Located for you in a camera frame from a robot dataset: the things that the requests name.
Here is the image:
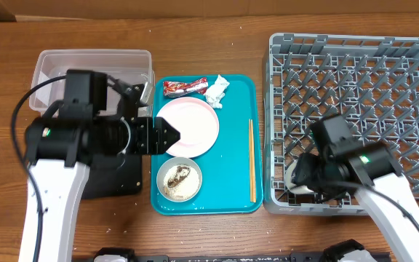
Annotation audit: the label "wooden chopstick right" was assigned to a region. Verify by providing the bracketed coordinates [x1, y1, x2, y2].
[252, 121, 256, 193]

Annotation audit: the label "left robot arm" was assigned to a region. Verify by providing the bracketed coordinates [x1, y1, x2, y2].
[15, 69, 180, 261]

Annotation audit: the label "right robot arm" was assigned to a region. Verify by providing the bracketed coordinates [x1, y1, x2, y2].
[284, 114, 419, 261]

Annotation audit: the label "rice and food scraps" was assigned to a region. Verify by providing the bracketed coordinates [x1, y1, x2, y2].
[163, 164, 201, 202]

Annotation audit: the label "white napkin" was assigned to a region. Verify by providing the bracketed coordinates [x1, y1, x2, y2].
[204, 75, 230, 109]

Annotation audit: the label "wooden chopstick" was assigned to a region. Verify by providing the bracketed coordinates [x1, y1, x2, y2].
[252, 121, 256, 193]
[249, 119, 256, 202]

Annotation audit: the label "red snack wrapper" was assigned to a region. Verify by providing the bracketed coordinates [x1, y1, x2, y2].
[163, 77, 209, 98]

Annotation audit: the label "clear plastic bin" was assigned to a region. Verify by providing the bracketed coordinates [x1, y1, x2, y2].
[28, 49, 156, 116]

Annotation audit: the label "teal plastic tray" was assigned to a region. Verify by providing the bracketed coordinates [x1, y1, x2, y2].
[151, 74, 263, 215]

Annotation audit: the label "pink plate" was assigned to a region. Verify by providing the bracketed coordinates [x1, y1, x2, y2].
[157, 97, 220, 158]

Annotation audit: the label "black waste tray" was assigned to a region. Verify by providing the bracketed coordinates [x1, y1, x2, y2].
[81, 154, 143, 199]

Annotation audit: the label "grey bowl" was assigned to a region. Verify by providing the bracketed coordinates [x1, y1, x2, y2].
[156, 157, 203, 202]

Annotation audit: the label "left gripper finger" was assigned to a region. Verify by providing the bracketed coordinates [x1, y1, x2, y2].
[154, 116, 180, 138]
[164, 136, 180, 156]

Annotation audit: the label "grey dishwasher rack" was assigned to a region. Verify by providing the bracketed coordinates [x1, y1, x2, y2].
[263, 33, 419, 216]

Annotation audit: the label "white paper cup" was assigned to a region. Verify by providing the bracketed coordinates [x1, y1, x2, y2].
[284, 160, 313, 194]

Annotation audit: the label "wooden chopstick left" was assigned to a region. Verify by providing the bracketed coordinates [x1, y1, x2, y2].
[249, 119, 256, 202]

